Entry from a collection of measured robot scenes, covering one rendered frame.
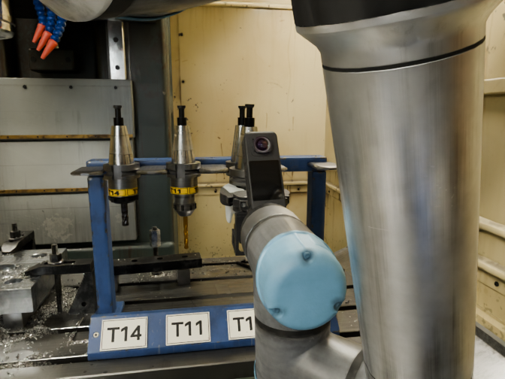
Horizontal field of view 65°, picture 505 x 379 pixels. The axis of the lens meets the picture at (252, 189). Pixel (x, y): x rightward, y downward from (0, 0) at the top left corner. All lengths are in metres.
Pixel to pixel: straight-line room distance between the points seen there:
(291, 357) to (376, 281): 0.17
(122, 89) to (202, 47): 0.51
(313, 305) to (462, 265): 0.14
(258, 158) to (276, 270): 0.21
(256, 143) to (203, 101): 1.19
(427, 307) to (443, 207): 0.06
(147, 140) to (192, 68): 0.47
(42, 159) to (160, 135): 0.36
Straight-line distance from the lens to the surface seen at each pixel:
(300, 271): 0.33
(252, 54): 1.73
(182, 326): 0.76
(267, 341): 0.40
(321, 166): 0.76
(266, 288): 0.34
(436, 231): 0.22
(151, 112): 1.34
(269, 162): 0.51
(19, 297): 0.89
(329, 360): 0.39
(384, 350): 0.29
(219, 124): 1.70
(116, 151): 0.73
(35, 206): 1.42
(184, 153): 0.72
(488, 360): 0.96
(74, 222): 1.40
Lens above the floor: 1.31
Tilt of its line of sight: 11 degrees down
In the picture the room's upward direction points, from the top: straight up
